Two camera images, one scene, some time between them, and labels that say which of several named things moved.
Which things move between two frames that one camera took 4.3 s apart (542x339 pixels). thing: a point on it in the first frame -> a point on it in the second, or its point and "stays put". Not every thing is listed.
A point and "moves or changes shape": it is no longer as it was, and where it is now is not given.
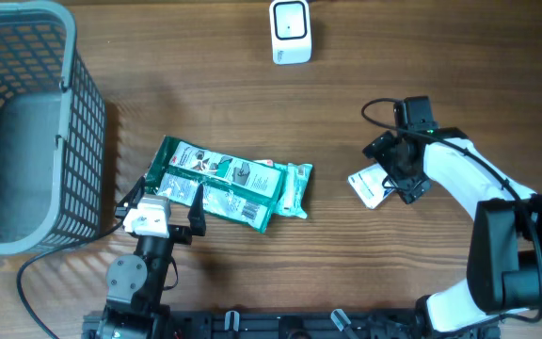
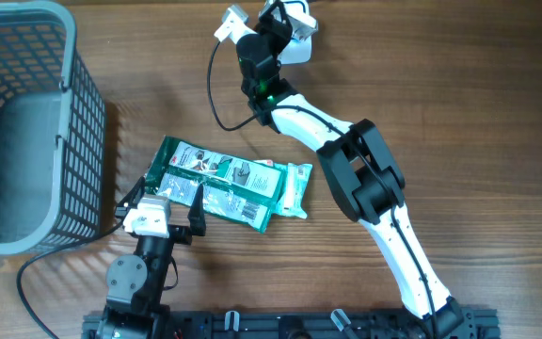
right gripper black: [407, 187] -> [274, 27]
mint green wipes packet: [294, 181] stays put
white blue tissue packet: [368, 184] moves or changes shape
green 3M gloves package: [242, 191] stays put
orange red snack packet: [268, 162] stays put
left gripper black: [183, 234] stays put
